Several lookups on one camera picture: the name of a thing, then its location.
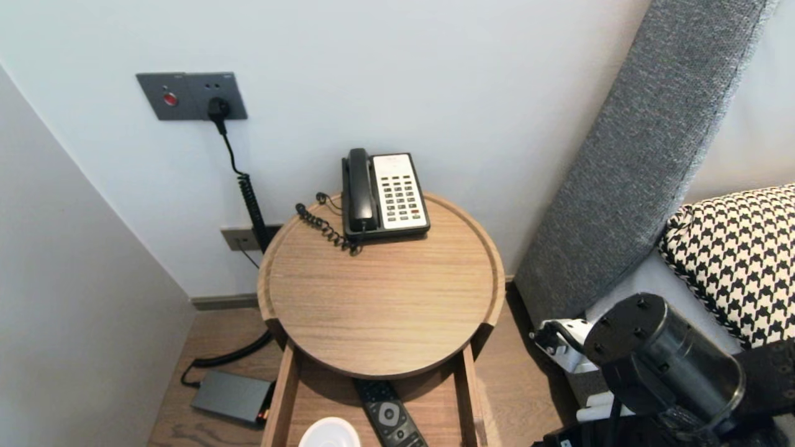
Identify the black coiled power cable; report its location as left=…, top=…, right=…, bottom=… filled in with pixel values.
left=180, top=115, right=275, bottom=389

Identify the white bed sheet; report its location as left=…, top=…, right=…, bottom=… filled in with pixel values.
left=587, top=251, right=743, bottom=356

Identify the thin black telephone wire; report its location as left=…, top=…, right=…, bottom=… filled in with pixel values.
left=236, top=191, right=343, bottom=269

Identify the grey power adapter box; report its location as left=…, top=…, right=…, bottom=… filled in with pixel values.
left=190, top=370, right=276, bottom=426

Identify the black power plug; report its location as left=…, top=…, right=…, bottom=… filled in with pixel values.
left=207, top=96, right=232, bottom=135

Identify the grey fabric bed headboard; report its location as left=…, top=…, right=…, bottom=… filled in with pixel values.
left=516, top=0, right=780, bottom=410

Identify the black coiled handset cord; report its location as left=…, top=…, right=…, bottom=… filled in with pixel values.
left=295, top=202, right=362, bottom=255

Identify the round wooden side table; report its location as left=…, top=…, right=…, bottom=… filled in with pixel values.
left=257, top=191, right=507, bottom=381

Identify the white round smart speaker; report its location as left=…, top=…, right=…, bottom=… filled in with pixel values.
left=298, top=416, right=362, bottom=447

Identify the grey wall plate red button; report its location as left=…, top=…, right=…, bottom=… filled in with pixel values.
left=135, top=73, right=190, bottom=121

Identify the grey wall power socket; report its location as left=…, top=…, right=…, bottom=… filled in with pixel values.
left=186, top=71, right=248, bottom=120

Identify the black and white desk telephone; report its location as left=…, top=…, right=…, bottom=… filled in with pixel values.
left=342, top=152, right=432, bottom=242

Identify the wooden skirting board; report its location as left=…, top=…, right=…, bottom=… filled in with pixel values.
left=189, top=293, right=261, bottom=311

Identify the black TV remote control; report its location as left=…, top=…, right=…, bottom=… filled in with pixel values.
left=353, top=379, right=428, bottom=447

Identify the black telephone handset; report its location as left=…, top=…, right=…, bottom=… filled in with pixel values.
left=347, top=148, right=379, bottom=233

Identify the black white houndstooth pillow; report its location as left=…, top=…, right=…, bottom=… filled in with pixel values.
left=658, top=184, right=795, bottom=350

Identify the curved wooden table drawer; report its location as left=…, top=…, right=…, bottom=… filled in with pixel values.
left=261, top=341, right=488, bottom=447

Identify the beige wall data socket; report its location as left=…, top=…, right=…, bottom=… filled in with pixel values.
left=220, top=226, right=263, bottom=251

